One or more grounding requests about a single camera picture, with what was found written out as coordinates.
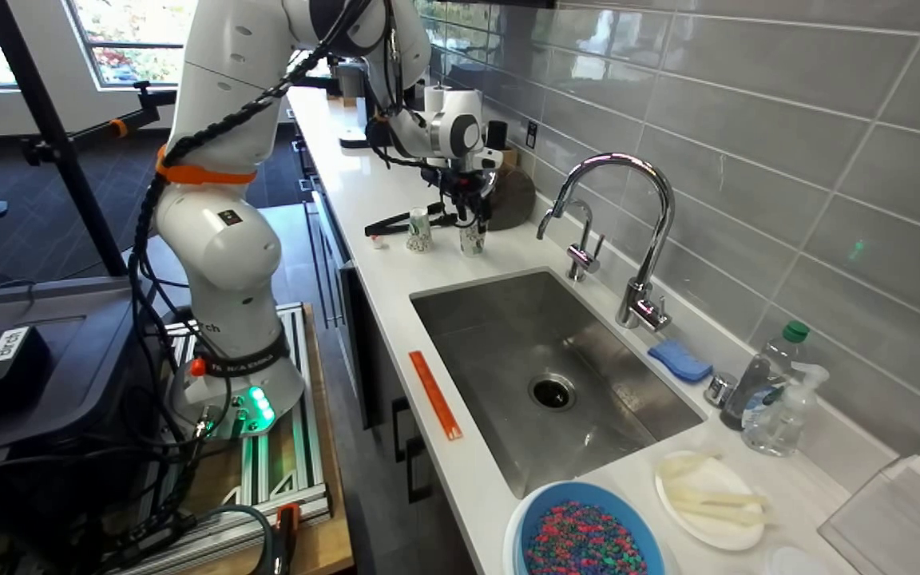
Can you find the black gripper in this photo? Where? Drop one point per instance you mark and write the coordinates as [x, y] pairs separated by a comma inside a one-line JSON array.
[[466, 179]]

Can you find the black wall outlet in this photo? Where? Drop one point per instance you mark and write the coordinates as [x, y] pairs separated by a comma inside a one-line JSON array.
[[532, 134]]

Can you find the black case with QR label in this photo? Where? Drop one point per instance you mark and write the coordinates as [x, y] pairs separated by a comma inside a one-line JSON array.
[[56, 354]]

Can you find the aluminium base frame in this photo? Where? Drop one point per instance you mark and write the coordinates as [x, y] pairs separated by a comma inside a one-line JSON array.
[[286, 453]]

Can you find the black tripod pole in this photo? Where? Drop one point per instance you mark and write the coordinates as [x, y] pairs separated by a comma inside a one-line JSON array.
[[56, 140]]

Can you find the black kitchen tongs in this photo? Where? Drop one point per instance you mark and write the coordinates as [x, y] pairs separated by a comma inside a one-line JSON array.
[[400, 221]]

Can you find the wooden base board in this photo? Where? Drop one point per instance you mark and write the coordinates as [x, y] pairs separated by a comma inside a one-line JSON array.
[[323, 544]]

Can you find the bottle with green cap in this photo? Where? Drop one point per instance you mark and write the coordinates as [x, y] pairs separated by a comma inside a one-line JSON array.
[[763, 384]]

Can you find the tall chrome faucet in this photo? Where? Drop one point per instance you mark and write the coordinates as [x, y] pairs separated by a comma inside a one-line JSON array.
[[640, 306]]

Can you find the dark kitchen cabinet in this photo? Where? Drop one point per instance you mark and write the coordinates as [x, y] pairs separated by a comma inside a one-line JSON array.
[[352, 320]]

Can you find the orange strip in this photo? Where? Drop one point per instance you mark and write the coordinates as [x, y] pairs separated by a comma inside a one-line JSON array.
[[436, 394]]

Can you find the white translucent container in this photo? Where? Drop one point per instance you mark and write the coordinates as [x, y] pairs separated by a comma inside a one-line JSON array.
[[908, 517]]

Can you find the stainless steel sink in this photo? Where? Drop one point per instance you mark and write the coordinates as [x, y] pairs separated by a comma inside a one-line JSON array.
[[524, 341]]

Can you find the black coffee machine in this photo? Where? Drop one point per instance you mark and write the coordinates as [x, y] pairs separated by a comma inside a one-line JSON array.
[[352, 100]]

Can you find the blue sponge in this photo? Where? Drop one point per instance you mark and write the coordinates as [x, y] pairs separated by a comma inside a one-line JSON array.
[[681, 361]]

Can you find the blue bowl of colourful beads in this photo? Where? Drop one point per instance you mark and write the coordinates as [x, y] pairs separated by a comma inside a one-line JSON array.
[[583, 538]]

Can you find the white plate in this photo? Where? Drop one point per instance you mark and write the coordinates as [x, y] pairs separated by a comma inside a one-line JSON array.
[[711, 512]]

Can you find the small chrome faucet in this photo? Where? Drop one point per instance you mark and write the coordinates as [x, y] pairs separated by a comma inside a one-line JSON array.
[[584, 256]]

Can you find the paper cup with brown swirls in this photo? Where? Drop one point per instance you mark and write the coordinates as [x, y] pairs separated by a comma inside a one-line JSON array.
[[418, 230], [470, 240]]

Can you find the clear plastic bottle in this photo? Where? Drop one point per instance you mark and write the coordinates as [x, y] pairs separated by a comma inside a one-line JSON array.
[[794, 422]]

